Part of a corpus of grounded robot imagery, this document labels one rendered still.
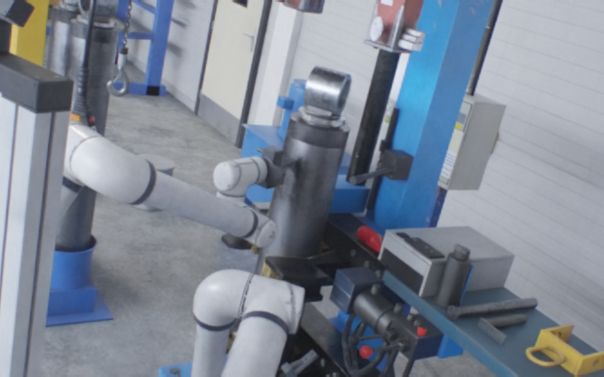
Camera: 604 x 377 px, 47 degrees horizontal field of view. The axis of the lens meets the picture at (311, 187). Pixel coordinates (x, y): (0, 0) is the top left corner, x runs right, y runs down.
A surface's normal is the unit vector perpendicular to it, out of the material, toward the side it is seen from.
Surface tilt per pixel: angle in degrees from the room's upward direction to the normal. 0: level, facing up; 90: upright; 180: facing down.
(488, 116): 90
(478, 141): 90
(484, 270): 90
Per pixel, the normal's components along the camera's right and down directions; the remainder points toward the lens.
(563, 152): -0.82, 0.00
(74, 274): 0.58, 0.39
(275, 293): 0.14, -0.70
